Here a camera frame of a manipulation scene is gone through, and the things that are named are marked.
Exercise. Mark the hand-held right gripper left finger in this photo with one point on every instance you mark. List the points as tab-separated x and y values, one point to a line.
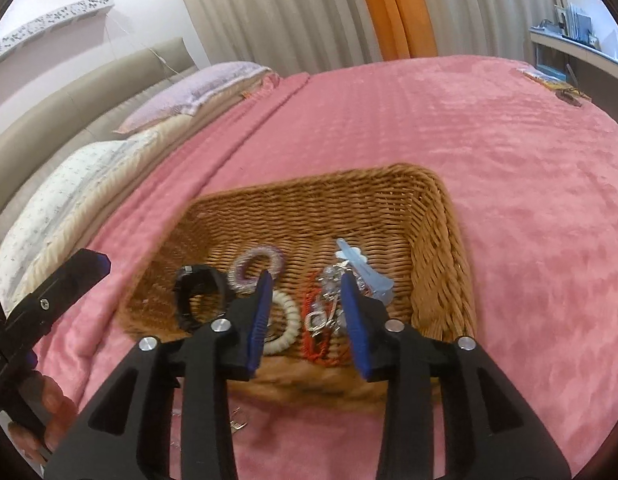
259	325

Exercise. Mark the colourful flat packet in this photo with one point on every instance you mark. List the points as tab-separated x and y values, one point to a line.
539	76

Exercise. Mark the light blue hair clip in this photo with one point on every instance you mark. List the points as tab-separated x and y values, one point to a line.
359	262

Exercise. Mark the small metal clip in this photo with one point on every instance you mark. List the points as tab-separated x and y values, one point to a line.
237	425

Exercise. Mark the orange curtain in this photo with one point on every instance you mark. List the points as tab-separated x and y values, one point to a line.
394	10

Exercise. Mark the small dark object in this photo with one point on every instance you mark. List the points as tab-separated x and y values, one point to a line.
569	96

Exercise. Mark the pink fleece blanket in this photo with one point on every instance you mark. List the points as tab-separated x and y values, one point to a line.
514	185

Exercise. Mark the grey curtain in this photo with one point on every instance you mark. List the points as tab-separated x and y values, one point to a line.
489	5
279	10

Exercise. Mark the white desk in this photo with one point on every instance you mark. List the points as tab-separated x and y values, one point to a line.
579	50

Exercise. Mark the beige padded headboard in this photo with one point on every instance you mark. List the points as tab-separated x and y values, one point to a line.
64	105

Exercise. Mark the books on desk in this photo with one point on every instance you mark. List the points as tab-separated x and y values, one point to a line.
576	22

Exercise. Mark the white floral pillow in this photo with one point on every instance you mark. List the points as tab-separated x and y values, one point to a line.
64	195

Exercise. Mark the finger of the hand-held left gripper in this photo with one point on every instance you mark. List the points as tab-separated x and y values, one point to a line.
64	285

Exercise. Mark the person's left hand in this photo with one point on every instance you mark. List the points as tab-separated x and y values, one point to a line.
59	400

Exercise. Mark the brown wicker basket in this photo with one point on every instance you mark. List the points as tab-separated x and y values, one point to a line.
314	210

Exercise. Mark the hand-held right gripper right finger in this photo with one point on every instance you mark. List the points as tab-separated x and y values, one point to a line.
356	330

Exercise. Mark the black smartwatch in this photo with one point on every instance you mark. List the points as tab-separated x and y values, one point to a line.
181	305

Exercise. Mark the purple pillow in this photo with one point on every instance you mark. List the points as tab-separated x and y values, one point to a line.
204	85

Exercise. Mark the white patterned wall shelf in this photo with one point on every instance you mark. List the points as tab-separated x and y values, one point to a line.
49	22

